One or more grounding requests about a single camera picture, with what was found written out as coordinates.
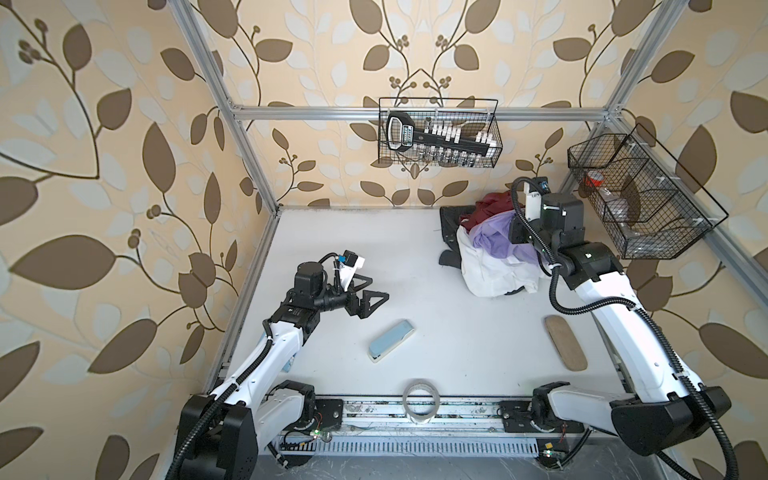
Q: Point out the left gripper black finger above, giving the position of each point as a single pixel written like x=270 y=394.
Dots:
x=364 y=303
x=359 y=282

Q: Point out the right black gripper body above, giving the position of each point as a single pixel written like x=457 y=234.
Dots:
x=519 y=233

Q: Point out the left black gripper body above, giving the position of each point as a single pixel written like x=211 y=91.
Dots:
x=334 y=300

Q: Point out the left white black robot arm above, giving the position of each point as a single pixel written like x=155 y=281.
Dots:
x=222 y=433

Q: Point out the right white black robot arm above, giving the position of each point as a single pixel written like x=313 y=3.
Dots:
x=669 y=403

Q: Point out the maroon cloth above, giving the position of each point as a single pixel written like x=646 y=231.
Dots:
x=489 y=206

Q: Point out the white cloth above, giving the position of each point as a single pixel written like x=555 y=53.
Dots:
x=487 y=277

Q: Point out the black cloth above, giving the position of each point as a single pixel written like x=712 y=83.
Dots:
x=450 y=220

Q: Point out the light blue sponge block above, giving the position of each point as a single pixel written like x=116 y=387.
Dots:
x=390 y=339

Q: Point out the clear bottle red cap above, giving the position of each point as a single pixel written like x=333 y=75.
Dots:
x=612 y=207

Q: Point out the clear tape roll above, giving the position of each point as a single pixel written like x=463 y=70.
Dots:
x=421 y=401

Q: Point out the brown oval wooden piece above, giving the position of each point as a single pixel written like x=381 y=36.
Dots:
x=565 y=343

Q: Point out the black socket wrench set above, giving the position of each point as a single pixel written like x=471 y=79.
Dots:
x=440 y=135

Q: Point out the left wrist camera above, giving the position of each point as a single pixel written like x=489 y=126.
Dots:
x=348 y=265

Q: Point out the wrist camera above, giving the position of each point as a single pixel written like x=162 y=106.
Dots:
x=348 y=265
x=534 y=190

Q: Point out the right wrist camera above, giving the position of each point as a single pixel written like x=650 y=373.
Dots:
x=534 y=190

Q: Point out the right black wire basket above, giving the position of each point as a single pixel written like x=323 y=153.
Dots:
x=670 y=208

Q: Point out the black wire basket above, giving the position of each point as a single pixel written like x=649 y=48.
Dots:
x=670 y=208
x=438 y=103

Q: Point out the back black wire basket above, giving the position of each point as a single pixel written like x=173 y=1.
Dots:
x=438 y=103

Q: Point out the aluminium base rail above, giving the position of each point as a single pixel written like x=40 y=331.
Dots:
x=420 y=426

